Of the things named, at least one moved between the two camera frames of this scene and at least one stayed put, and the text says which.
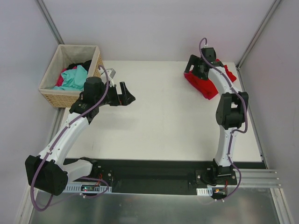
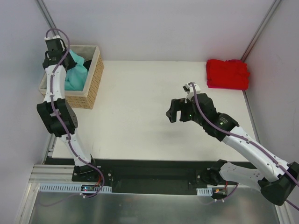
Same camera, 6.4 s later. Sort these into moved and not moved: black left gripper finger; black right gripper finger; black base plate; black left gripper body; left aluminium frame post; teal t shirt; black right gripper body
Moved: teal t shirt; black right gripper body; black left gripper body; black right gripper finger; black left gripper finger
Not moved: left aluminium frame post; black base plate
